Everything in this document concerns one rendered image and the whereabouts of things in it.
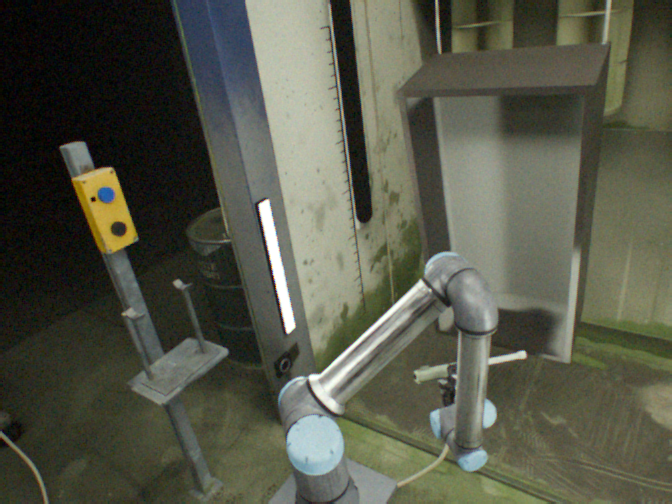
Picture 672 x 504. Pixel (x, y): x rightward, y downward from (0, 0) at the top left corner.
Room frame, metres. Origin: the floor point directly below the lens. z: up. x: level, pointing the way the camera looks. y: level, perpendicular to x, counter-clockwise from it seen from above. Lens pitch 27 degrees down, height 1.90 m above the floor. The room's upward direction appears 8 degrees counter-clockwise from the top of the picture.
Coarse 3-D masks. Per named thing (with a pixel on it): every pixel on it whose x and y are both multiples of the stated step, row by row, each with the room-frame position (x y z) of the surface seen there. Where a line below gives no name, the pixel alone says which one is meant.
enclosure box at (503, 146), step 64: (448, 64) 1.79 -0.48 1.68; (512, 64) 1.63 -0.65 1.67; (576, 64) 1.49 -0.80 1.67; (448, 128) 1.98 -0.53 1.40; (512, 128) 1.83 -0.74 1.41; (576, 128) 1.70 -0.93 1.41; (448, 192) 2.04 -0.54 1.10; (512, 192) 1.88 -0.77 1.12; (576, 192) 1.74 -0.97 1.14; (512, 256) 1.94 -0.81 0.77; (576, 256) 1.43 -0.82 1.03; (448, 320) 1.92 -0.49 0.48; (512, 320) 1.82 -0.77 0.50; (576, 320) 1.58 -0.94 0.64
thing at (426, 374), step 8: (520, 352) 1.55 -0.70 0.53; (496, 360) 1.53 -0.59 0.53; (504, 360) 1.53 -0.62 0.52; (424, 368) 1.50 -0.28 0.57; (432, 368) 1.50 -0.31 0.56; (440, 368) 1.49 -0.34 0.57; (416, 376) 1.47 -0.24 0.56; (424, 376) 1.47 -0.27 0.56; (432, 376) 1.47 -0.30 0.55; (440, 376) 1.47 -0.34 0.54
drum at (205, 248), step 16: (192, 224) 2.70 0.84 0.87; (192, 240) 2.47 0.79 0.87; (224, 240) 2.37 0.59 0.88; (208, 256) 2.41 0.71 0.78; (224, 256) 2.37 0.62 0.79; (208, 272) 2.43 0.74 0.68; (224, 272) 2.38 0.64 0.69; (208, 288) 2.46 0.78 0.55; (224, 288) 2.37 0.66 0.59; (240, 288) 2.36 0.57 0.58; (224, 304) 2.40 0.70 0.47; (240, 304) 2.37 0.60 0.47; (224, 320) 2.42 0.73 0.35; (240, 320) 2.37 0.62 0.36; (224, 336) 2.45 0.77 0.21; (240, 336) 2.38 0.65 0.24; (240, 352) 2.39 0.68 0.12; (256, 352) 2.37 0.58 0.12
